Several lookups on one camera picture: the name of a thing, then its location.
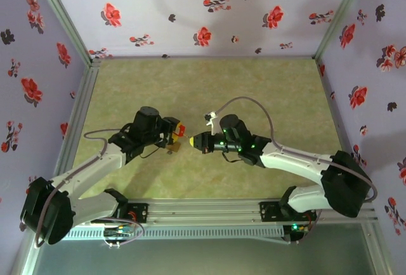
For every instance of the brass padlock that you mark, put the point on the brass padlock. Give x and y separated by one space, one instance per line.
175 147

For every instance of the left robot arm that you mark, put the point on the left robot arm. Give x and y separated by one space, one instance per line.
89 173

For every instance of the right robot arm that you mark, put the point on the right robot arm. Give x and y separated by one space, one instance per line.
295 160

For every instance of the green circuit board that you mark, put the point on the green circuit board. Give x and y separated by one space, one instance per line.
119 232

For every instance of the black controller with green light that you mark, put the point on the black controller with green light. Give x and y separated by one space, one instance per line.
296 229

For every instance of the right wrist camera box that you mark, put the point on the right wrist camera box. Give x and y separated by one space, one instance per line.
212 121

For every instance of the aluminium frame rail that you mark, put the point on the aluminium frame rail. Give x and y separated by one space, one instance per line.
203 208
79 106

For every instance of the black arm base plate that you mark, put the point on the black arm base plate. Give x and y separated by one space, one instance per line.
139 213
269 211

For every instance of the aluminium frame post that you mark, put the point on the aluminium frame post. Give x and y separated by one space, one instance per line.
342 11
60 14

